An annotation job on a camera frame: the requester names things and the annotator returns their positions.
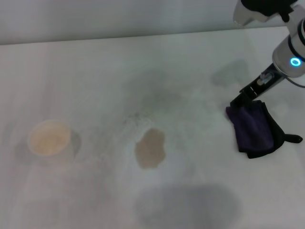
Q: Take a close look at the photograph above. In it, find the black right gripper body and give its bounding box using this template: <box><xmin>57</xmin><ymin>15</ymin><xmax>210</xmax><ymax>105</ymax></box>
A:
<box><xmin>239</xmin><ymin>62</ymin><xmax>287</xmax><ymax>101</ymax></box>

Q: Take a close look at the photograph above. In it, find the purple rag with black trim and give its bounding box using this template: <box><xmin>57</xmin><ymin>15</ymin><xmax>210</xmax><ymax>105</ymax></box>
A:
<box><xmin>225</xmin><ymin>100</ymin><xmax>304</xmax><ymax>159</ymax></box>

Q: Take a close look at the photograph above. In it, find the brown water stain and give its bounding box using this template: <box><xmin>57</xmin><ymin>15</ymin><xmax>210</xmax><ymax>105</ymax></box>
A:
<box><xmin>134</xmin><ymin>128</ymin><xmax>166</xmax><ymax>170</ymax></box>

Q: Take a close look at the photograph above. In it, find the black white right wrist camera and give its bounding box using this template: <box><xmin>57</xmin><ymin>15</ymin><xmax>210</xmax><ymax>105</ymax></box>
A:
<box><xmin>233</xmin><ymin>0</ymin><xmax>300</xmax><ymax>26</ymax></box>

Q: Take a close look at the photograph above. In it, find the grey right wrist cable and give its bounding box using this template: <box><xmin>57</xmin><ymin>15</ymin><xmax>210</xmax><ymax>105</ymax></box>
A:
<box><xmin>286</xmin><ymin>75</ymin><xmax>305</xmax><ymax>88</ymax></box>

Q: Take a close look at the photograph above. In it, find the white paper cup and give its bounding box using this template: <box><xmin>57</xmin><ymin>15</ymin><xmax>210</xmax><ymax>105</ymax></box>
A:
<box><xmin>27</xmin><ymin>120</ymin><xmax>81</xmax><ymax>165</ymax></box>

